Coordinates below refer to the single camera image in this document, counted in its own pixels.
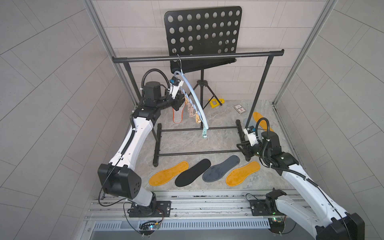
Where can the circuit board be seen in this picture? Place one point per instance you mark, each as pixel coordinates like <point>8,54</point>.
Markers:
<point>148,228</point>
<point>277,225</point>

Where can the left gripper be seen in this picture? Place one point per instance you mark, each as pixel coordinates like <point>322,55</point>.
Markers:
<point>176,103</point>

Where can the grey yellow-edged insole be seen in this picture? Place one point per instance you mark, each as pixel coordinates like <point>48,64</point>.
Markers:
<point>239,175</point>

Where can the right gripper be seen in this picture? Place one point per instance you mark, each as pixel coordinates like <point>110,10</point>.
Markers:
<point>246,153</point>

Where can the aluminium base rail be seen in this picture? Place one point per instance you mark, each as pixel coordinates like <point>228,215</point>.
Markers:
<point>209,210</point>

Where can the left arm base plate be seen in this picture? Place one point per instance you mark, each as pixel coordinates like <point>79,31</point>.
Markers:
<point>159,209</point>

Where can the yellow insole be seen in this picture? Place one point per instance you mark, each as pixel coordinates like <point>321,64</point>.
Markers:
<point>164,176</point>

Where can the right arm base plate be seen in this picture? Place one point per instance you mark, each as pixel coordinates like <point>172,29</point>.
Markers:
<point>259,208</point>

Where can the grey dark-edged insole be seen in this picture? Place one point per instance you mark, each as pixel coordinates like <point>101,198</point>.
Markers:
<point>216,172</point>

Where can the right circuit board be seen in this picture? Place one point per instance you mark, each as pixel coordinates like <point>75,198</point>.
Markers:
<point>277,225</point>

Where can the black music stand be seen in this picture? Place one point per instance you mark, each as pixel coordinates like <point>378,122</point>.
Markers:
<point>203,31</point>

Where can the white black insole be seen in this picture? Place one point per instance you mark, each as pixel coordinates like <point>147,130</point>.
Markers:
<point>189,176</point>

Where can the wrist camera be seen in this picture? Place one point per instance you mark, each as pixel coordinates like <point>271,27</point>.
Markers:
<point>253,134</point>
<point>175,85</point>

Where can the grey orange-edged insole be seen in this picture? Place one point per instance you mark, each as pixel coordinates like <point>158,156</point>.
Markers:
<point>178,115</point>

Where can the black clothes rack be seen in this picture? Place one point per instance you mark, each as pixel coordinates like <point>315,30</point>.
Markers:
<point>198,57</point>

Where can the green clothes peg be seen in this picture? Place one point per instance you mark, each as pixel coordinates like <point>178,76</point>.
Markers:
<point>204,133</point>

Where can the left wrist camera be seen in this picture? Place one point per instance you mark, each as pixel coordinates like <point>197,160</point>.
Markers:
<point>175,85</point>

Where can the left circuit board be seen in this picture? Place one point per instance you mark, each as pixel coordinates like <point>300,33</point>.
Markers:
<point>148,228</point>

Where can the yellow clothes peg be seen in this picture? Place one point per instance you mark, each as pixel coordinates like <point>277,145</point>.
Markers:
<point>197,118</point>

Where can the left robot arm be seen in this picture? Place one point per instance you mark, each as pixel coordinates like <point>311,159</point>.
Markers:
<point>118,177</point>

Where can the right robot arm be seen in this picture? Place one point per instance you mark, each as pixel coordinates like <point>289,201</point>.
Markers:
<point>326,220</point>

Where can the light blue clip hanger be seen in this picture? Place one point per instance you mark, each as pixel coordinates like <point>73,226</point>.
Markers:
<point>195,103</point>

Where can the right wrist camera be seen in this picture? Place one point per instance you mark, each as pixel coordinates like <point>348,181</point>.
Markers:
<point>253,134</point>

